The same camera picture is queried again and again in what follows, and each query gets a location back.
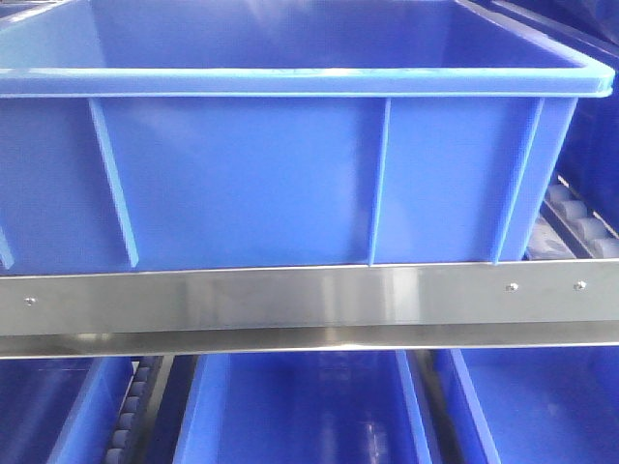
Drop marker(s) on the large blue plastic box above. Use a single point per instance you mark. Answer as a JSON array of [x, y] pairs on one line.
[[175, 135]]

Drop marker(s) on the blue bin lower middle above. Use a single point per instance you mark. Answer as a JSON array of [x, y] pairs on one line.
[[305, 407]]

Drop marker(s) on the blue bin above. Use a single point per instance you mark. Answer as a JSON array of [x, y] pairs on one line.
[[61, 410], [305, 407], [532, 405]]

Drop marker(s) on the lower level roller rail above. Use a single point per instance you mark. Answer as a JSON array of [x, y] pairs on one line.
[[128, 441]]

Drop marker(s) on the blue bin lower left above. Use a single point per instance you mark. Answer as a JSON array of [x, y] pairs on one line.
[[61, 410]]

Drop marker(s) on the blue bin lower right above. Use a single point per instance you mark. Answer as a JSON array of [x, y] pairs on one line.
[[532, 405]]

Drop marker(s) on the right roller rail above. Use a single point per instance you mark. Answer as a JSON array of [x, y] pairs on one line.
[[567, 228]]

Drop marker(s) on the steel front rack beam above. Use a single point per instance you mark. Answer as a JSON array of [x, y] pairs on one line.
[[428, 306]]

